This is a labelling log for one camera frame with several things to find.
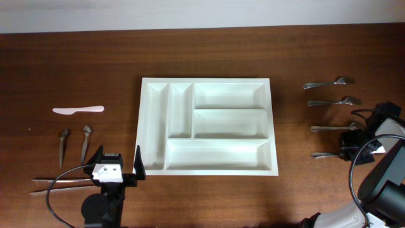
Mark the small metal spoon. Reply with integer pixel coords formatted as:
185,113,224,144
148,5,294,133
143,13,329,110
59,129,69,168
80,125,92,165

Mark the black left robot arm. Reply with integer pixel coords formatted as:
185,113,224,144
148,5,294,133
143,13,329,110
81,146,137,228

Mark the metal chopstick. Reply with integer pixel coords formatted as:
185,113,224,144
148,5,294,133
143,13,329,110
31,179,91,183
30,186,96,195

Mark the pink plastic knife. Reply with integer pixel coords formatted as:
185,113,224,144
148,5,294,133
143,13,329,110
52,106,104,115

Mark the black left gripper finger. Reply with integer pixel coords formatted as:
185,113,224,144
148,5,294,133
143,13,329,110
87,145,103,165
133,145,146,181

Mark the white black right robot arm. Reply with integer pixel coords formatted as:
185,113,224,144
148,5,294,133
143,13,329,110
134,101,404,226

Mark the black left camera cable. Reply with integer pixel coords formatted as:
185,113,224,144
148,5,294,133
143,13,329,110
45,163,96,228

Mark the lower metal chopstick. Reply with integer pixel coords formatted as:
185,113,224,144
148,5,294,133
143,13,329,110
30,186,96,195

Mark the small metal spoon left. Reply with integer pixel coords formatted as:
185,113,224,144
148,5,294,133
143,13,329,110
59,129,69,168

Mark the white cutlery tray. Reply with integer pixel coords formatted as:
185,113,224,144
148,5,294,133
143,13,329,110
136,78,278,176

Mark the small metal spoon right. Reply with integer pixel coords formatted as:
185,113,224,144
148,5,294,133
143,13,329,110
80,125,92,165

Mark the upper metal chopstick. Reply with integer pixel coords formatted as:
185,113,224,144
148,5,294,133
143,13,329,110
31,179,91,183

